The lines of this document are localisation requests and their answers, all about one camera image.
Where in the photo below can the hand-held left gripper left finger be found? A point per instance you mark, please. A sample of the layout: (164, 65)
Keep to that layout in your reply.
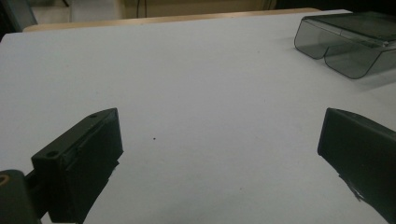
(84, 155)

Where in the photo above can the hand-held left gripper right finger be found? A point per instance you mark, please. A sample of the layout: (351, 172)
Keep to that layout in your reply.
(361, 149)

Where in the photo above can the dark grey chair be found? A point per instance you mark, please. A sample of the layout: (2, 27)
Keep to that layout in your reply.
(15, 14)

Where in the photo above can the beige cabinet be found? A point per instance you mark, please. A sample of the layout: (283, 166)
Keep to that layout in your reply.
(193, 7)

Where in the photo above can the smoky clear plastic box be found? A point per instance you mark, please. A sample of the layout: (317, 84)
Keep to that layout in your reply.
(345, 43)

